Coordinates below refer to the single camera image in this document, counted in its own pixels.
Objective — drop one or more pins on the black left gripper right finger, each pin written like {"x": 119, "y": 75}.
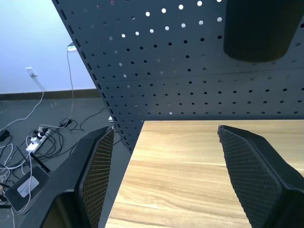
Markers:
{"x": 259, "y": 171}

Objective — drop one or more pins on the white power strip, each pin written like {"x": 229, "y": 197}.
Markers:
{"x": 38, "y": 141}

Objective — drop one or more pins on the black wifi router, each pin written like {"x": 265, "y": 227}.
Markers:
{"x": 25, "y": 185}

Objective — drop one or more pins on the black cylindrical holder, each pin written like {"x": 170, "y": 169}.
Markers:
{"x": 260, "y": 31}

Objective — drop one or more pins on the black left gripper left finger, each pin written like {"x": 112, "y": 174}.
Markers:
{"x": 78, "y": 180}

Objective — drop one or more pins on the grey perforated metal panel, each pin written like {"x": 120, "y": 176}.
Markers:
{"x": 180, "y": 78}

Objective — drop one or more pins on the white wall socket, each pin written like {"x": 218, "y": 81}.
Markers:
{"x": 29, "y": 71}

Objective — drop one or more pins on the black power adapter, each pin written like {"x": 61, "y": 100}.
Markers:
{"x": 65, "y": 122}

